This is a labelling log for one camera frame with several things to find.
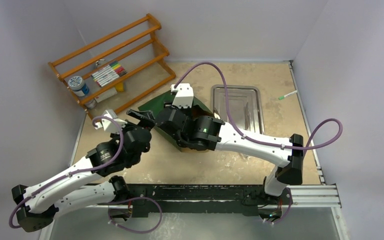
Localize small grey jar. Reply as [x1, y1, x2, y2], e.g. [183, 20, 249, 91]
[84, 98, 97, 109]

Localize silver metal tongs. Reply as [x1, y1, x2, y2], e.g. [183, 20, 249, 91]
[243, 102, 251, 131]

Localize white small box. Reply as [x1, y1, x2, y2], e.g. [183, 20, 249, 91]
[94, 87, 118, 103]

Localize yellow small bottle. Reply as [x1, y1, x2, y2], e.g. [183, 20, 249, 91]
[114, 82, 125, 93]

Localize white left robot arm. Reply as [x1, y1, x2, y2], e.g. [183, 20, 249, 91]
[8, 109, 156, 233]

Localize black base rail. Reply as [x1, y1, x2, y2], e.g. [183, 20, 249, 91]
[110, 183, 293, 220]

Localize green brown paper bag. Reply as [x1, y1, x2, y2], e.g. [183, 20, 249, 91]
[138, 90, 213, 153]

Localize orange wooden shelf rack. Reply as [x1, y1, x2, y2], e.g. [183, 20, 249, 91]
[48, 13, 176, 119]

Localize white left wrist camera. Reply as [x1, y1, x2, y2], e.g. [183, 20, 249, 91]
[92, 109, 127, 134]

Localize pack of coloured markers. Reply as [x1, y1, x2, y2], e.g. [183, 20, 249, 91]
[91, 60, 127, 87]

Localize blue white jar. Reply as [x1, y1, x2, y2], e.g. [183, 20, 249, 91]
[67, 76, 90, 97]

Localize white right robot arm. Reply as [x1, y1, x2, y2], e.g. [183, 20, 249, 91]
[156, 107, 304, 204]

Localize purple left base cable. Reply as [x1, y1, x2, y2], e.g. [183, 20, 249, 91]
[107, 196, 163, 235]

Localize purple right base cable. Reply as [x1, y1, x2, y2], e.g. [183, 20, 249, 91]
[262, 187, 294, 227]

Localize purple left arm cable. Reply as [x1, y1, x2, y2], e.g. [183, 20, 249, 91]
[8, 115, 125, 229]

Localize green white marker pen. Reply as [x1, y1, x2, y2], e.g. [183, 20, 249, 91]
[278, 90, 298, 101]

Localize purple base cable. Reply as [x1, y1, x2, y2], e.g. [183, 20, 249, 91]
[107, 196, 163, 235]
[262, 187, 294, 227]

